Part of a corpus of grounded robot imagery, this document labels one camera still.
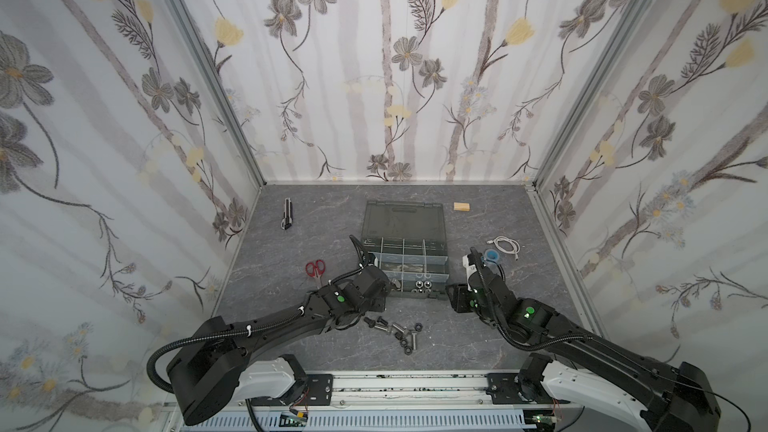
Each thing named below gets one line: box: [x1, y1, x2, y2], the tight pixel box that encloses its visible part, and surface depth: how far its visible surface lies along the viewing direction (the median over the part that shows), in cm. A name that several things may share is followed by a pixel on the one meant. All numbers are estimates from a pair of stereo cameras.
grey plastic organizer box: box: [362, 200, 449, 300], surface depth 98 cm
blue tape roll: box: [485, 249, 500, 263], surface depth 101 cm
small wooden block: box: [453, 202, 471, 212], surface depth 114 cm
